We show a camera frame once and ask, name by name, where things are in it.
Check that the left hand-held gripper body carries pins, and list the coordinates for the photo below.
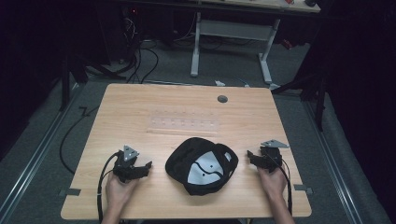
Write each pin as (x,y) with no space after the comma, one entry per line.
(125,166)

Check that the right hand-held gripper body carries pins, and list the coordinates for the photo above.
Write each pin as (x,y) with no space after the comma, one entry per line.
(272,157)

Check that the person's right hand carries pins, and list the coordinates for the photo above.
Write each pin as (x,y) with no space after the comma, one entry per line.
(272,183)

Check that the person's left hand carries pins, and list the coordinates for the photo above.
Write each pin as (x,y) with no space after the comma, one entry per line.
(117,193)

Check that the grey tape strip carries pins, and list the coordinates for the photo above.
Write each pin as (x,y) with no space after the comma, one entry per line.
(70,192)
(303,188)

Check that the black baseball cap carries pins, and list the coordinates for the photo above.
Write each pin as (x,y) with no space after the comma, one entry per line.
(202,166)

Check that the clear plastic sheet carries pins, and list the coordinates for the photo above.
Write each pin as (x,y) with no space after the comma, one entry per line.
(183,123)

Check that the black metal stand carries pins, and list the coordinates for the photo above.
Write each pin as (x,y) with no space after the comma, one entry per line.
(311,90)
(67,81)

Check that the small white floor object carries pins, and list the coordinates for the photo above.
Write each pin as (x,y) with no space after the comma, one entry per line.
(219,83)

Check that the white-framed desk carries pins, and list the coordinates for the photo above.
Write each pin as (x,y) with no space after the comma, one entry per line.
(232,29)

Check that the metal floor rail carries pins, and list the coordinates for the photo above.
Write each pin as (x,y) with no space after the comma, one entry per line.
(333,161)
(34,155)

